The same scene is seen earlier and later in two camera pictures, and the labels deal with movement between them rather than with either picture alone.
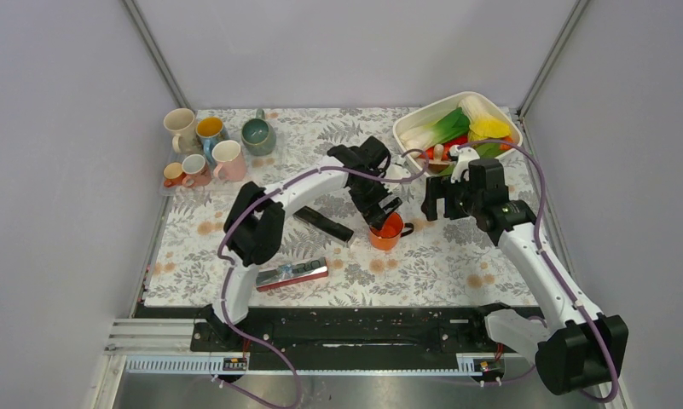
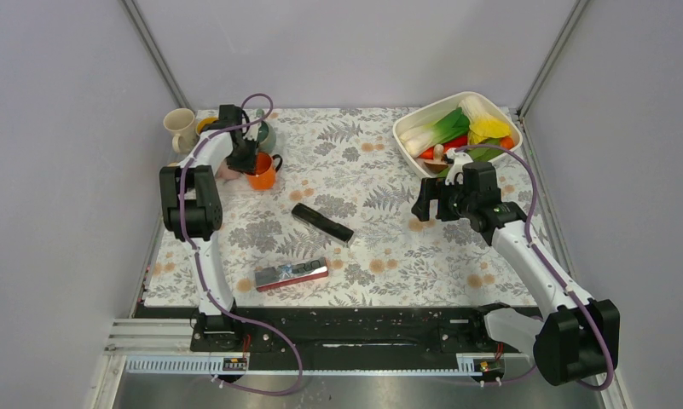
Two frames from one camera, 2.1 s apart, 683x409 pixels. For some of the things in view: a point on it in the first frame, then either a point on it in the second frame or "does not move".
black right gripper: [438, 187] does not move
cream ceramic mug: [181, 121] does not move
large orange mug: [390, 236] to [267, 166]
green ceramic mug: [258, 135] does not move
